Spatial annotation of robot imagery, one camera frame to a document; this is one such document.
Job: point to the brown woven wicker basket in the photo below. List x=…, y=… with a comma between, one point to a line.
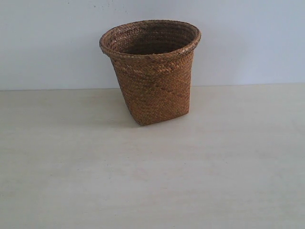
x=153, y=60

